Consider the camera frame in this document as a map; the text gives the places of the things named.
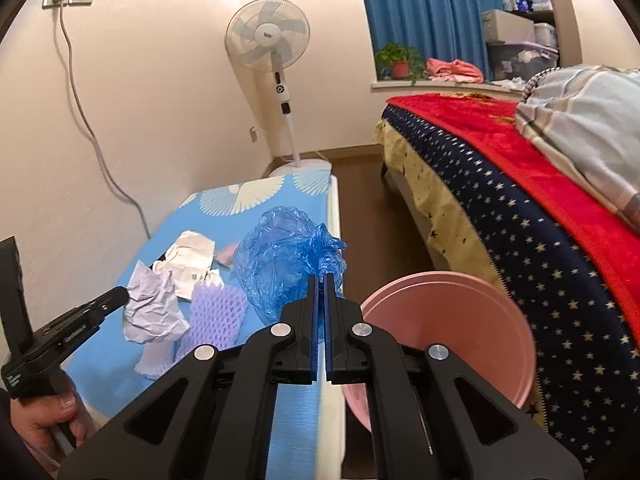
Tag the blue patterned tablecloth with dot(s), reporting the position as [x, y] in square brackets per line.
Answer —
[230, 195]

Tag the person's left hand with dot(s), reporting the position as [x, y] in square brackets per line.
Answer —
[47, 417]

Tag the white paper wrapper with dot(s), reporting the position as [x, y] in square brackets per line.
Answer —
[192, 255]

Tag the potted green plant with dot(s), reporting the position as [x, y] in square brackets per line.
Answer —
[399, 62]

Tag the white table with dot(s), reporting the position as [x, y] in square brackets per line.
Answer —
[334, 425]

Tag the white lidded container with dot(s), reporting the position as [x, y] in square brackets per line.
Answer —
[546, 35]

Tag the blue curtain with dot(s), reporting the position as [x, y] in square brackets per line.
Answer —
[425, 10]

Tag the white windowsill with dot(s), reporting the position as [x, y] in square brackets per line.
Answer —
[440, 87]

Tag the blue plastic bag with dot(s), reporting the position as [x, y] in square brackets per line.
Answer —
[280, 260]

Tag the bed with star blanket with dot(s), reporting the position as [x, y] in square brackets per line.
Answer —
[525, 270]

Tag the striped grey quilt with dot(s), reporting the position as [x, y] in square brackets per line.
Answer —
[585, 125]

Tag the yellow star bed sheet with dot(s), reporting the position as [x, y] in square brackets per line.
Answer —
[440, 195]

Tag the pink round plate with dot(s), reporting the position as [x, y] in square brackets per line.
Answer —
[450, 320]

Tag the small low wall socket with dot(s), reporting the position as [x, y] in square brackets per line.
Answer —
[253, 134]

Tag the grey box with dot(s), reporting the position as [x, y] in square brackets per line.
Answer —
[505, 25]

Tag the pink cloth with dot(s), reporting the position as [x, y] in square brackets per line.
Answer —
[455, 71]

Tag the red blanket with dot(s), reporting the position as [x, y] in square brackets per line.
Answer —
[540, 180]

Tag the white standing fan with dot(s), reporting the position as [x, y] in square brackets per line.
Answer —
[267, 32]

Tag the clear storage bin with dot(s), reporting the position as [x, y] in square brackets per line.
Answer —
[515, 62]

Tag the wooden shelf unit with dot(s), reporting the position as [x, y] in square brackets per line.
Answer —
[567, 5]

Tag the purple foam fruit net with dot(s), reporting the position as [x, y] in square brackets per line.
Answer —
[215, 315]

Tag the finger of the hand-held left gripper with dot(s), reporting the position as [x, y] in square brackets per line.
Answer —
[111, 297]

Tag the lavender paper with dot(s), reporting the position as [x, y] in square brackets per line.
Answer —
[150, 305]

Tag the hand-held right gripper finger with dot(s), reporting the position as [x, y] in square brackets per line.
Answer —
[329, 340]
[319, 332]

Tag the small pink scrap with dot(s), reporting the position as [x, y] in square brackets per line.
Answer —
[226, 256]

